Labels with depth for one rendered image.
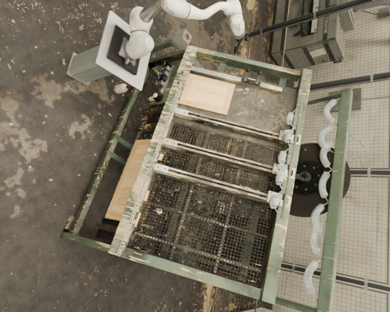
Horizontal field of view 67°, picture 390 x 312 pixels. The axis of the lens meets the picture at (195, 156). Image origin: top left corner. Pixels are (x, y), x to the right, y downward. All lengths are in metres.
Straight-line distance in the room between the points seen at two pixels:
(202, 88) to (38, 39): 1.59
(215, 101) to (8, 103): 1.84
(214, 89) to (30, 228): 2.16
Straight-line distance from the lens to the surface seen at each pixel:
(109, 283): 3.69
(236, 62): 3.25
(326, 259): 2.77
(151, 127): 3.20
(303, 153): 3.25
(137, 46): 2.57
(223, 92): 3.02
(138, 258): 2.47
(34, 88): 3.11
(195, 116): 2.80
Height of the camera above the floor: 2.79
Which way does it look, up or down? 38 degrees down
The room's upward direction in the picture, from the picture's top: 89 degrees clockwise
